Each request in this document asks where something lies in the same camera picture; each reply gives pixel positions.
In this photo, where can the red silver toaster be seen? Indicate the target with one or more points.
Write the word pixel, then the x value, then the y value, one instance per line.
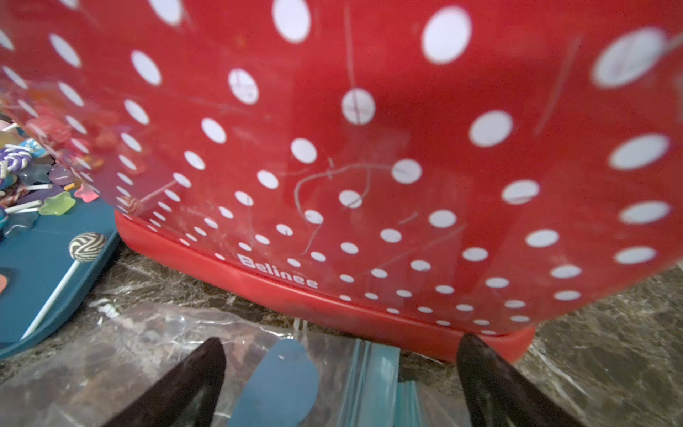
pixel 406 171

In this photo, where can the poured candy pile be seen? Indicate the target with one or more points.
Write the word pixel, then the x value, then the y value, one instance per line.
pixel 40 187

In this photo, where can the teal plastic tray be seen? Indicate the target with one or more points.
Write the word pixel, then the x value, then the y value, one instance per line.
pixel 35 261

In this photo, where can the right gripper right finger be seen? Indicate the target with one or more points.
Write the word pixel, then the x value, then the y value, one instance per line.
pixel 496 394

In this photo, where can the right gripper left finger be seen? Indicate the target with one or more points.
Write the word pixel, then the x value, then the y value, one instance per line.
pixel 185 396

